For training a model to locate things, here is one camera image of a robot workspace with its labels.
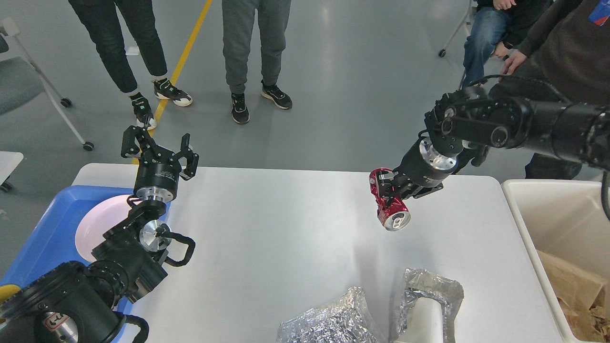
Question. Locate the brown paper bag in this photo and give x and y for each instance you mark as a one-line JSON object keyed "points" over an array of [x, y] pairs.
{"points": [[576, 287]]}

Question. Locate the white plastic bin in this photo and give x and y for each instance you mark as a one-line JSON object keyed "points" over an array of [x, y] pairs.
{"points": [[565, 219]]}

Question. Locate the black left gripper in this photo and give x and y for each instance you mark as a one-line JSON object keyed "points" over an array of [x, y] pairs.
{"points": [[157, 177]]}

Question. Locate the teal mug yellow inside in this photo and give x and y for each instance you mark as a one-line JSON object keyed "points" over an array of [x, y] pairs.
{"points": [[7, 291]]}

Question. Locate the pink plate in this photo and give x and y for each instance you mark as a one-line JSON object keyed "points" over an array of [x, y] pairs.
{"points": [[89, 233]]}

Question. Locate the blue plastic tray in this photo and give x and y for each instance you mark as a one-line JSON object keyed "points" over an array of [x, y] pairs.
{"points": [[52, 241]]}

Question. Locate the white side table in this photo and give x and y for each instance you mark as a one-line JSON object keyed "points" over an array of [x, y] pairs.
{"points": [[8, 162]]}

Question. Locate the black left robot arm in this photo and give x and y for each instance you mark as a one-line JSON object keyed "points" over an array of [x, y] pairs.
{"points": [[75, 303]]}

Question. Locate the grey office chair left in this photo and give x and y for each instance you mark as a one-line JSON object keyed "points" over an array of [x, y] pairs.
{"points": [[21, 80]]}

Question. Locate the brown paper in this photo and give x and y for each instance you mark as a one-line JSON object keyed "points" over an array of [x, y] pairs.
{"points": [[591, 324]]}

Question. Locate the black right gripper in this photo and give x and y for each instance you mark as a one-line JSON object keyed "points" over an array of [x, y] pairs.
{"points": [[420, 172]]}

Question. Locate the crumpled aluminium foil bag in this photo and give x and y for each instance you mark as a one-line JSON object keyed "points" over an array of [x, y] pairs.
{"points": [[343, 320]]}

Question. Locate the walking person dark clothes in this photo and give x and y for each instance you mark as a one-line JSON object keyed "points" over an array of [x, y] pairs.
{"points": [[569, 48]]}

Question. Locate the foil bag with paper cup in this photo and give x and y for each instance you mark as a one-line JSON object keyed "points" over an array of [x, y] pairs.
{"points": [[425, 308]]}

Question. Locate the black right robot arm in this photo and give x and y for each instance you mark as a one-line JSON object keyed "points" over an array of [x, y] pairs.
{"points": [[469, 118]]}

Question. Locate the red foil wrapper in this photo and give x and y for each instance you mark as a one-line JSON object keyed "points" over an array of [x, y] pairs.
{"points": [[392, 214]]}

